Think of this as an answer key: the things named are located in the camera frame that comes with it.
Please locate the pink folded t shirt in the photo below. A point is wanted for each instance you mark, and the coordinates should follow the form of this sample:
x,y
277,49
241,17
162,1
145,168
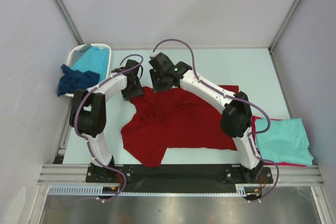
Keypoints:
x,y
253,124

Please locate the turquoise t shirt in basket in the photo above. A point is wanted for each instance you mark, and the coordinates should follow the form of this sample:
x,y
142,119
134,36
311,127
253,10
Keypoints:
x,y
95,59

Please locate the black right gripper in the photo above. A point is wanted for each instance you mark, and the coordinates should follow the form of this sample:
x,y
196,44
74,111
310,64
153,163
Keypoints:
x,y
156,87

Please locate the light blue folded t shirt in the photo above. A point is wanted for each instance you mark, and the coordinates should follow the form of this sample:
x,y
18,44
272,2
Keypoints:
x,y
283,140

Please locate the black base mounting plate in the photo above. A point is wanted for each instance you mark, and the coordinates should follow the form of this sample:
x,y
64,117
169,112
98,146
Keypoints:
x,y
190,176

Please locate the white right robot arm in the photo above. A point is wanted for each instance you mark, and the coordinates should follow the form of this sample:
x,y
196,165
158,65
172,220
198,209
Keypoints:
x,y
233,107

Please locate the red t shirt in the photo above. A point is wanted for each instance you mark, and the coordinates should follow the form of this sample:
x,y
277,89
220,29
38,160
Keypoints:
x,y
172,119

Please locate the white laundry basket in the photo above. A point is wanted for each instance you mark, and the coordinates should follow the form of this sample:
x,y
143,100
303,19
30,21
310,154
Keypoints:
x,y
70,56

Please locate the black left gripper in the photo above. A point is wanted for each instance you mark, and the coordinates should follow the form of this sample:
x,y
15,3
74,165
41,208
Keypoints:
x,y
138,92

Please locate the white slotted cable duct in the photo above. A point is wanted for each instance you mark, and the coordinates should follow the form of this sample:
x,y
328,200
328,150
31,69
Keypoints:
x,y
146,190

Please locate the aluminium frame rail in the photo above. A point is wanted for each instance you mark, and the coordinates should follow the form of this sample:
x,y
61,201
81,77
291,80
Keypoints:
x,y
76,174

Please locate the grey t shirt in basket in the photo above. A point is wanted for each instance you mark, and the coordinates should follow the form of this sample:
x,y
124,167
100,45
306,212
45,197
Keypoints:
x,y
78,53

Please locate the navy blue t shirt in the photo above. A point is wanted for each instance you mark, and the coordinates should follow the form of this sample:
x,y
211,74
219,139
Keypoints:
x,y
75,79

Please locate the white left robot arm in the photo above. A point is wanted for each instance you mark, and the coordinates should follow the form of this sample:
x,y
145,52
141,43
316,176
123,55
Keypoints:
x,y
88,114

